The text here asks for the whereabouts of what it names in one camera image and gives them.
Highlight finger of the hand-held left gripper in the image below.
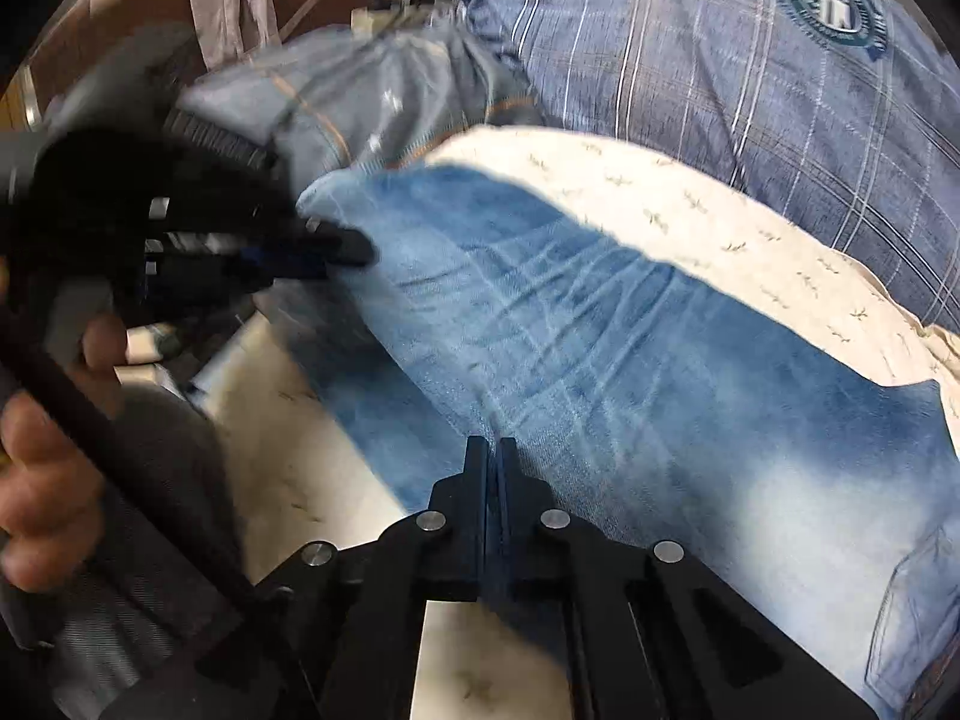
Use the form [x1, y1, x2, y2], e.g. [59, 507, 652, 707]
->
[146, 247, 331, 293]
[225, 217, 376, 271]

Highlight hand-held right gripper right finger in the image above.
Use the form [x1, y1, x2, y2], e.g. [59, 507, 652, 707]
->
[489, 435, 878, 720]

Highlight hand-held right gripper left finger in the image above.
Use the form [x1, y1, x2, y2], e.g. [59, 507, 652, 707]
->
[97, 435, 492, 720]

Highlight blue denim pants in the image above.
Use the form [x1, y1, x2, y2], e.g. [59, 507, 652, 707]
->
[296, 165, 960, 720]

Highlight person's left hand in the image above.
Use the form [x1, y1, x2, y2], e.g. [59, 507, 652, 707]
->
[0, 255, 130, 593]

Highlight grey-blue striped cloth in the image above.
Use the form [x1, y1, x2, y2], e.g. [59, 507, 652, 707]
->
[180, 11, 541, 196]

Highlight grey hanging cloth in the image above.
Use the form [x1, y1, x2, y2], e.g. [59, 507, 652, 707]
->
[186, 0, 278, 72]

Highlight cream leaf-print bed sheet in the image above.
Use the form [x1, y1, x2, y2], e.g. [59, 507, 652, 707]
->
[191, 126, 960, 720]

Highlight grey ribbed cloth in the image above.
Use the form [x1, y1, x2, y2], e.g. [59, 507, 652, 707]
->
[0, 390, 256, 720]

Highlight blue plaid pillow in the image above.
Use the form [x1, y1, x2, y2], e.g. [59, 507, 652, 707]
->
[450, 0, 960, 335]

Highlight black cable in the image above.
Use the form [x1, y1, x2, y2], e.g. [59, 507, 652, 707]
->
[0, 300, 263, 616]

